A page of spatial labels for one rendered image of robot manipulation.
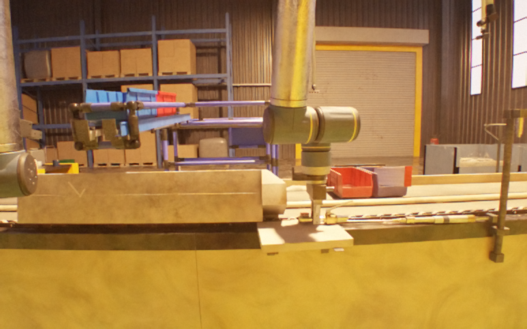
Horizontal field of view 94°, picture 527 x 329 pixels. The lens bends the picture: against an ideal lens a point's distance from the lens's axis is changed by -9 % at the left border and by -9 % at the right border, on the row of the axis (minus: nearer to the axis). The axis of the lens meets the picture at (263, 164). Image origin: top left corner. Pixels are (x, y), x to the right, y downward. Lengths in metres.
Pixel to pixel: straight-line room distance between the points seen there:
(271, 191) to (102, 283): 0.78
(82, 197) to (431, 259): 1.41
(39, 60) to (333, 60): 11.45
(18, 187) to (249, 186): 0.67
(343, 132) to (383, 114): 11.76
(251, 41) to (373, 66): 5.22
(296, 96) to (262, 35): 11.37
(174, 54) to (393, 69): 8.88
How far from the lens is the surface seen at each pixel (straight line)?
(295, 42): 0.71
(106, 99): 1.26
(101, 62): 11.69
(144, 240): 1.14
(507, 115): 1.36
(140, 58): 11.07
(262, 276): 1.13
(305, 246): 0.89
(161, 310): 1.27
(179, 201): 1.06
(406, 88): 13.13
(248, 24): 12.22
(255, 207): 1.02
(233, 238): 1.06
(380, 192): 1.65
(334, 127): 0.78
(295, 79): 0.71
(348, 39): 12.04
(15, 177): 0.78
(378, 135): 12.45
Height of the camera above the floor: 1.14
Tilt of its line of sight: 7 degrees down
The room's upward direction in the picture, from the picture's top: 1 degrees counter-clockwise
